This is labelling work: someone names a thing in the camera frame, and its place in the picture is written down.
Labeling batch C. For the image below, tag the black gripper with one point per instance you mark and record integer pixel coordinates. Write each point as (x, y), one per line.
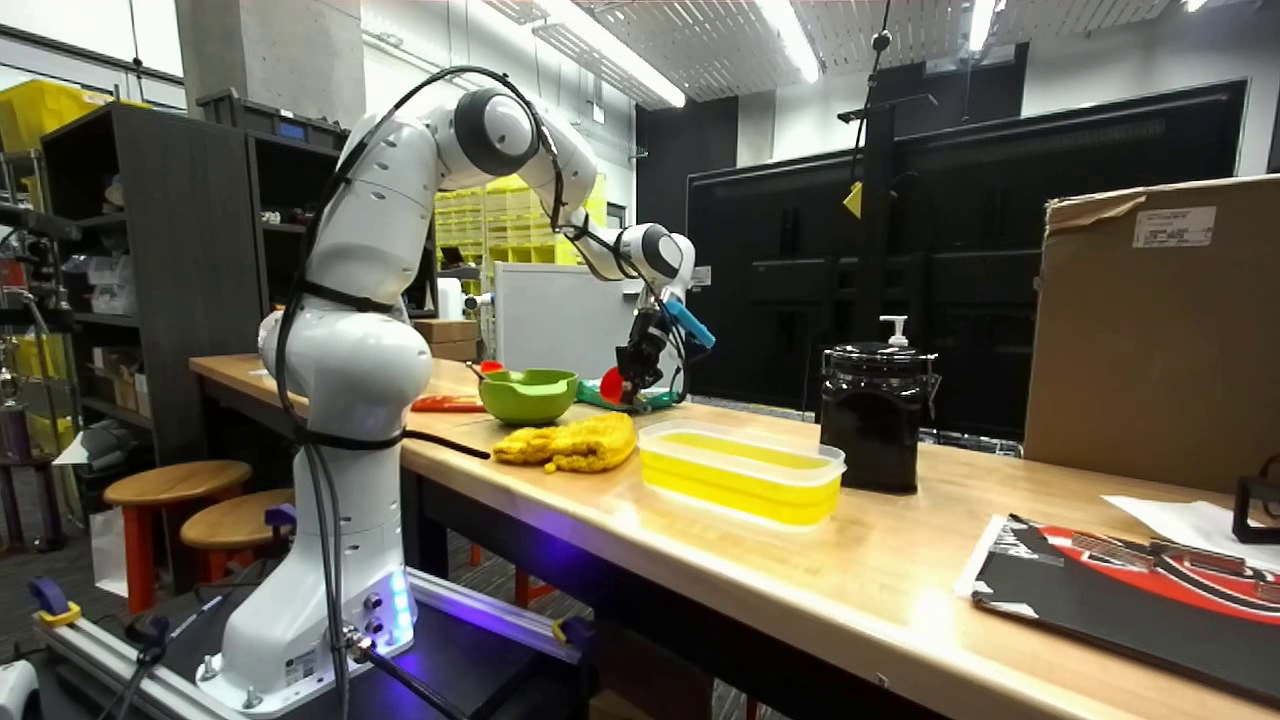
(649, 344)

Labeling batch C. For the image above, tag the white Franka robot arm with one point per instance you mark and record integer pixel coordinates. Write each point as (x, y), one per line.
(354, 373)

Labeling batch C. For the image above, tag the green plastic bowl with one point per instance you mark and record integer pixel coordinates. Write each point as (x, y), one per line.
(525, 400)

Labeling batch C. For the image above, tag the yellow knitted cloth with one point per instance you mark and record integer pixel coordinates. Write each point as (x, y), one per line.
(586, 444)

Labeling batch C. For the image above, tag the grey cabinet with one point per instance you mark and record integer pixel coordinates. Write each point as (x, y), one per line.
(552, 326)

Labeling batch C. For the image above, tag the yellow plastic container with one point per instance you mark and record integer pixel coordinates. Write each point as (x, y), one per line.
(740, 483)

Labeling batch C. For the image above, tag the large black screen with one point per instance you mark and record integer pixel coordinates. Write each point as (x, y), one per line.
(775, 320)

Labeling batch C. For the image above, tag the red rectangular tray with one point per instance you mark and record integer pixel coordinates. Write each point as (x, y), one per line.
(445, 405)

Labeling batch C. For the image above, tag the yellow storage bins rack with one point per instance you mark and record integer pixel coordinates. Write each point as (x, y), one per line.
(486, 224)

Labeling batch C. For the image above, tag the black jar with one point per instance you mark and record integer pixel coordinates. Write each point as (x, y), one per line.
(873, 427)

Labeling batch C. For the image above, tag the pump bottle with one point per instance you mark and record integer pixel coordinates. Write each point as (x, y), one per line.
(899, 333)

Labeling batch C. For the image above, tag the yellow tag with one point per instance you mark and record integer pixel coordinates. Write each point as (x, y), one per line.
(853, 201)

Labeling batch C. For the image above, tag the black pole stand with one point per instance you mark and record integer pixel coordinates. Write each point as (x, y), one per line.
(879, 201)

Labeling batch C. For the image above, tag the ceiling light strip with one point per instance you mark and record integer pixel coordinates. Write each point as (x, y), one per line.
(612, 54)
(788, 36)

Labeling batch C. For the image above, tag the robot mounting platform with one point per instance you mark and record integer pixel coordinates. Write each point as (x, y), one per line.
(454, 665)

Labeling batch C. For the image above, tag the round wooden stool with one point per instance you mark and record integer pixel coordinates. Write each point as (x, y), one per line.
(232, 521)
(175, 483)

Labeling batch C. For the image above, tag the dark shelf unit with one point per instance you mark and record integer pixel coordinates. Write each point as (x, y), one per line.
(184, 264)

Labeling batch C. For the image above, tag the red black magazine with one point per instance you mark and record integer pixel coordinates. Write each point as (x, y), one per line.
(1107, 603)

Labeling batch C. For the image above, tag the cardboard box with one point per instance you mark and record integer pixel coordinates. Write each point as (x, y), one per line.
(1161, 361)

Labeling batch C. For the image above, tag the white paper sheet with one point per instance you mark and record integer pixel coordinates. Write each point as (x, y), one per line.
(1175, 521)

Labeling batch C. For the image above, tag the cluttered metal shelf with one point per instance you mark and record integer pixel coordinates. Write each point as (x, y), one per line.
(42, 361)

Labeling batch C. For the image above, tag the blue yellow clamp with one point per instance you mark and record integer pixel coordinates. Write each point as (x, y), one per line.
(57, 607)

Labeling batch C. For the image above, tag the yellow crate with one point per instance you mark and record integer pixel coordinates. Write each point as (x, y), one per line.
(42, 114)

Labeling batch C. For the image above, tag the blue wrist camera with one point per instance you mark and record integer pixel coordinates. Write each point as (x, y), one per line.
(688, 326)

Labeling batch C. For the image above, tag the small black frame object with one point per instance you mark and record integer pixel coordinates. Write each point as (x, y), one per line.
(1260, 515)

